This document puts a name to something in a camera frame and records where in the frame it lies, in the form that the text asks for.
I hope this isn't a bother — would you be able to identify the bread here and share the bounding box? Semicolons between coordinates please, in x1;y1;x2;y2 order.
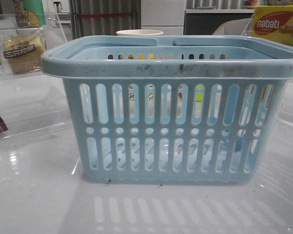
0;27;46;75

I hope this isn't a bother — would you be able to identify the light blue plastic basket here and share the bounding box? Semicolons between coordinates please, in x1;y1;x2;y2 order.
41;36;293;183

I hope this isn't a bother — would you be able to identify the white fridge cabinet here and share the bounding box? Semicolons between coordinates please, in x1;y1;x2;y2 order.
141;0;187;35

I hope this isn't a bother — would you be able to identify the red barrier belt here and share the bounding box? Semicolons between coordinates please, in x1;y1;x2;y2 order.
77;12;133;19

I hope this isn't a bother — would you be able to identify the plate of fruit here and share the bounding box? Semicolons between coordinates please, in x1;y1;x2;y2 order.
244;0;258;8

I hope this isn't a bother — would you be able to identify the yellow nabati wafer box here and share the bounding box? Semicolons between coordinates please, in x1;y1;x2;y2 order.
248;5;293;46

